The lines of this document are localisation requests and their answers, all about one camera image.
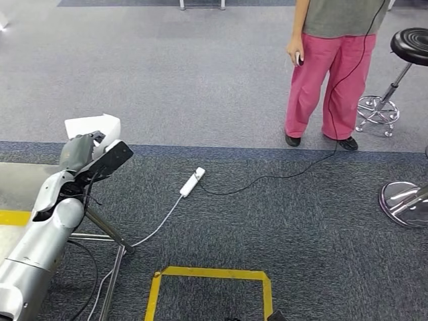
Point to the white curved plastic panel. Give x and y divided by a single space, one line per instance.
87 124

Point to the black round stool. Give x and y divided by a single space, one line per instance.
411 44

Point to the person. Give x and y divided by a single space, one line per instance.
318 88

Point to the long white power strip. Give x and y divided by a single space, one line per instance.
192 182

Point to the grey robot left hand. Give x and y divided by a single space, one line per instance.
77 153

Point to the steel workbench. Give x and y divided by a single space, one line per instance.
13 186

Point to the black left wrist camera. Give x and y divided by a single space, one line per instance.
113 159

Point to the person's right hand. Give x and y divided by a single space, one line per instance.
292 48

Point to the small handheld remote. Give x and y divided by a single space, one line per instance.
300 60

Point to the chrome stanchion post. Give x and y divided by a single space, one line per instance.
398 204

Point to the yellow floor tape square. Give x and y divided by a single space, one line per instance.
214 272

